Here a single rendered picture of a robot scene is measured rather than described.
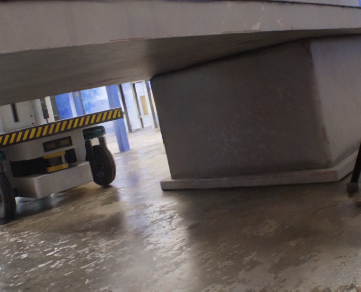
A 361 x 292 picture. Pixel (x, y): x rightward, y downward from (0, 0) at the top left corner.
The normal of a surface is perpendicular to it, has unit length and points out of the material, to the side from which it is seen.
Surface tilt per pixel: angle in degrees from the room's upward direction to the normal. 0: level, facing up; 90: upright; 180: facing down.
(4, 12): 90
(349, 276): 0
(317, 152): 90
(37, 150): 90
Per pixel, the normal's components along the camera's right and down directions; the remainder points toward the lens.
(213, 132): -0.64, 0.19
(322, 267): -0.21, -0.98
